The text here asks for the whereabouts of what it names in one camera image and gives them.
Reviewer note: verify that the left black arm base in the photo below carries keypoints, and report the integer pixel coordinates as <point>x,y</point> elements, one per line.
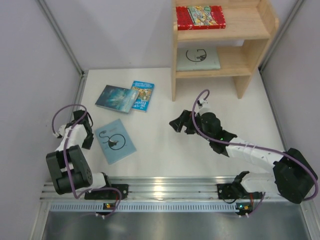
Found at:
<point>109,194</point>

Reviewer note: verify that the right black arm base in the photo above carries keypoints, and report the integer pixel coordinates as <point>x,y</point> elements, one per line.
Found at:
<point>230,192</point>

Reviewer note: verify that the slotted grey cable duct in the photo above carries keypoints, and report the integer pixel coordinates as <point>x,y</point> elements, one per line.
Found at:
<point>153,207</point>

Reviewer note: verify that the left aluminium frame post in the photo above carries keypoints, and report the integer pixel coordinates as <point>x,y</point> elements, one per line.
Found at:
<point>70,89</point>

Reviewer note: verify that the aluminium frame post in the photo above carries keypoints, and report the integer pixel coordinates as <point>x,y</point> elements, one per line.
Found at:
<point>298,4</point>
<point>70,89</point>

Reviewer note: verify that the dark blue ocean book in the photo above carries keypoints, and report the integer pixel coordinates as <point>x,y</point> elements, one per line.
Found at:
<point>117,98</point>

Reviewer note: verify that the light blue Gatsby book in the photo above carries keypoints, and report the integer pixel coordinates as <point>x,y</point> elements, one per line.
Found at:
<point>115,141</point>

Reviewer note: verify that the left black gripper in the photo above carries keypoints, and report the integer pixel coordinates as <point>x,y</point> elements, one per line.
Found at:
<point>88,137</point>

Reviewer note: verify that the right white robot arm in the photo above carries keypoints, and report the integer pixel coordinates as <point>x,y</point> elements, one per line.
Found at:
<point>287,174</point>

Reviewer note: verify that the pale green Great Gatsby book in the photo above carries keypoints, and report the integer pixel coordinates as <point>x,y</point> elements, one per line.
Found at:
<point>197,59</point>

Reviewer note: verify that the aluminium mounting rail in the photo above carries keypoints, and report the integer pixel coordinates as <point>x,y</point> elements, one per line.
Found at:
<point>172,189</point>

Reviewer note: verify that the bright blue illustrated book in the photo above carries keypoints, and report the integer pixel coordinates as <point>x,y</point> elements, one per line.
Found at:
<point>145,90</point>

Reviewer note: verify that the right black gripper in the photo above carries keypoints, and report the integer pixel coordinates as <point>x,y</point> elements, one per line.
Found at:
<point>187,125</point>

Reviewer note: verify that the wooden two-tier shelf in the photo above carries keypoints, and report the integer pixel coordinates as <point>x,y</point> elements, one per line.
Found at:
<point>255,22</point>

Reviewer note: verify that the red illustrated book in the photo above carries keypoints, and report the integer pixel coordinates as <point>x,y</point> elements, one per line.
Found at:
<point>200,17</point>

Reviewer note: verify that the right aluminium frame post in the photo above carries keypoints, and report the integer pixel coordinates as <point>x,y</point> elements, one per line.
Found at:
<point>298,4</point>

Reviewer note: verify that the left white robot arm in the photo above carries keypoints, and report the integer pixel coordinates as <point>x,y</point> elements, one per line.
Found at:
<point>67,165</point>

